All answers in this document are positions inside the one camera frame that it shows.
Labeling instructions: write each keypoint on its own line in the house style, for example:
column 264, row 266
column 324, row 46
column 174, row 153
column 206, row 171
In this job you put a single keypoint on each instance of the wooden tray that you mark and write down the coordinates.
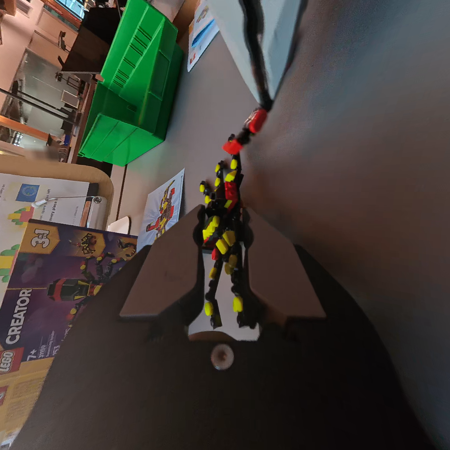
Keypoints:
column 105, row 182

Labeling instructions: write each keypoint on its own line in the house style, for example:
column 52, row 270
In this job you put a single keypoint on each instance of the small folded lego leaflet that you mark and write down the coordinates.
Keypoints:
column 200, row 35

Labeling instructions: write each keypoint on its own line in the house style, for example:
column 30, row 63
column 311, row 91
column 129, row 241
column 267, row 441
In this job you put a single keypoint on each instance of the small white rounded object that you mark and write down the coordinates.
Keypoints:
column 119, row 225

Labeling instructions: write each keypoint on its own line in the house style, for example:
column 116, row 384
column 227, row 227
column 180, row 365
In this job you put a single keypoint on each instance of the white printed paper sheet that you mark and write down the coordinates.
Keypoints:
column 52, row 190

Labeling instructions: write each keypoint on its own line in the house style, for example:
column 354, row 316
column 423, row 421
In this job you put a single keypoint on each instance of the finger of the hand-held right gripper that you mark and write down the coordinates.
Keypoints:
column 228, row 21
column 281, row 35

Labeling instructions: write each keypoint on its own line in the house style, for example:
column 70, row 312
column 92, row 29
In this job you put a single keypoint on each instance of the small red black lego limb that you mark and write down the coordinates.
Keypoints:
column 258, row 119

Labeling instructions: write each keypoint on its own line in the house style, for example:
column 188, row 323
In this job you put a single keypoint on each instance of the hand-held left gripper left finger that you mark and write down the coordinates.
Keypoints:
column 165, row 277

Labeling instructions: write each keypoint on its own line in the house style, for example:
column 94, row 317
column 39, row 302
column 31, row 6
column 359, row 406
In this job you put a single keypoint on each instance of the white cylinder with metal cap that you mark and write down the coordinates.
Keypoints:
column 92, row 214

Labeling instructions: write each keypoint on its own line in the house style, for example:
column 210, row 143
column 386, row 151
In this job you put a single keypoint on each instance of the purple lego set box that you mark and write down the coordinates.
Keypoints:
column 52, row 281

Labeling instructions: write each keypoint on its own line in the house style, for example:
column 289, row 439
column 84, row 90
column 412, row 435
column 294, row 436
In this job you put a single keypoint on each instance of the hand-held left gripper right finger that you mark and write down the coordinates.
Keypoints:
column 281, row 281

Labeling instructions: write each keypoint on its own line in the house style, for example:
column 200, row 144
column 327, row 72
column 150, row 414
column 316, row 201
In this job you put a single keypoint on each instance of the green plastic storage bin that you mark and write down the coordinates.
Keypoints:
column 140, row 105

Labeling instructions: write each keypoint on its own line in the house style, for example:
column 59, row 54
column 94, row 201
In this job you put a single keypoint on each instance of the black yellow lego creature model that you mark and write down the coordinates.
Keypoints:
column 221, row 246

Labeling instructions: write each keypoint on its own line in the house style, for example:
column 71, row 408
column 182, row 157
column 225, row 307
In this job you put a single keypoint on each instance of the dark desk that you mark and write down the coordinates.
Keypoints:
column 91, row 38

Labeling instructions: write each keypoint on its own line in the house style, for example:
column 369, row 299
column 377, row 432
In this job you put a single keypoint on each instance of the open lego instruction booklet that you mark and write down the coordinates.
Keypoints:
column 165, row 207

